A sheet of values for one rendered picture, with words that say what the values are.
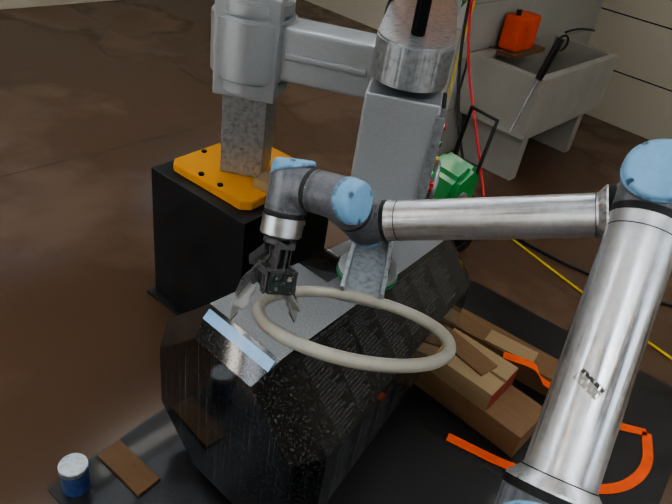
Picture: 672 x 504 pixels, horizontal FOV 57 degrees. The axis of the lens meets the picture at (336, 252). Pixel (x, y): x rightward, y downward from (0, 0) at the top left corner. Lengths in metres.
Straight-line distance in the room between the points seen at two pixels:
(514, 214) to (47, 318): 2.51
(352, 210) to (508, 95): 3.66
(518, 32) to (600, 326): 4.20
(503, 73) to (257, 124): 2.50
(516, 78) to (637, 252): 3.76
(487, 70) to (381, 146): 3.06
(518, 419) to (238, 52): 1.91
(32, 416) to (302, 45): 1.84
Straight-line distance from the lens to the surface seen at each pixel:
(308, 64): 2.53
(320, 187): 1.21
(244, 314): 2.01
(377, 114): 1.81
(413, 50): 1.71
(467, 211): 1.25
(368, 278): 1.80
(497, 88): 4.82
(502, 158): 5.06
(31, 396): 2.95
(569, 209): 1.23
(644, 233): 1.05
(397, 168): 1.87
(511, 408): 2.90
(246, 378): 1.92
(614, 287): 1.02
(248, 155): 2.76
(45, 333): 3.21
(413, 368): 1.30
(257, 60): 2.52
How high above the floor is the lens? 2.15
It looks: 35 degrees down
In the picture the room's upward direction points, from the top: 10 degrees clockwise
